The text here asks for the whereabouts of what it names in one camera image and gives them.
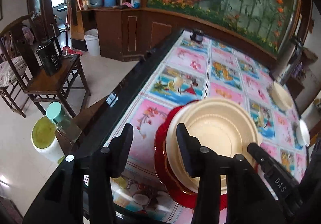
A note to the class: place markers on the clear bottle with green lid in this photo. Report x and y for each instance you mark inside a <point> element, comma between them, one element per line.
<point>56,112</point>

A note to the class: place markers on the small black cup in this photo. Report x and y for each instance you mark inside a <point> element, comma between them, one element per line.
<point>196,35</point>

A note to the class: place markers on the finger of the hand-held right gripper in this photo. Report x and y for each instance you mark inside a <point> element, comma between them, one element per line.
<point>268,166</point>

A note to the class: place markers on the white bin with yellow liner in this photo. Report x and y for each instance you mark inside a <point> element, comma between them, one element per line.
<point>44,133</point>

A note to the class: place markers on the large white foam bowl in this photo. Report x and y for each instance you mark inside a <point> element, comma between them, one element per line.
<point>304,132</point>

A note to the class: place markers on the red mop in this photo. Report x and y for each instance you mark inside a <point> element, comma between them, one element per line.
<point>71,50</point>

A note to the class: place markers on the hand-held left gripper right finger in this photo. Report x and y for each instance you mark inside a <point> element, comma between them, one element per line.
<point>186,148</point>

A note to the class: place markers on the brown wooden cabinet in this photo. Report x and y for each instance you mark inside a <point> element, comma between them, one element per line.
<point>140,33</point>

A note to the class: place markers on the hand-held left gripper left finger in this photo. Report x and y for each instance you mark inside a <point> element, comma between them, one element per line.
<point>123,148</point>

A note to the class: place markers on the black framed dining table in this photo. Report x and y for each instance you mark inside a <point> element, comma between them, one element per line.
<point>120,83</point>

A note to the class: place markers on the white plastic bucket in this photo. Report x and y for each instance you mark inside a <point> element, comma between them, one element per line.
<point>92,42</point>

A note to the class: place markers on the stainless steel thermos jug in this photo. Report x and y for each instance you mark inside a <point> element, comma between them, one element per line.
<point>286,55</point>

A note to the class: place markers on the wooden chair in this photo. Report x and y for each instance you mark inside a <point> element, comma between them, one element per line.
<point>50,83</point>
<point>17,38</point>

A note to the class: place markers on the dark green kettle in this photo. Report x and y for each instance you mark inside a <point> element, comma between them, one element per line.
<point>49,58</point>

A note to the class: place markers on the colourful printed tablecloth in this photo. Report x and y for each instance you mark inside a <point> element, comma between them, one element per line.
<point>185,60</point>

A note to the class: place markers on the large red plastic plate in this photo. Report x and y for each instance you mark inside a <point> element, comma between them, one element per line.
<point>160,142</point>

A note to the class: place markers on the striped seat cushion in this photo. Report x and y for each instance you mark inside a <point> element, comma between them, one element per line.
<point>11,70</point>

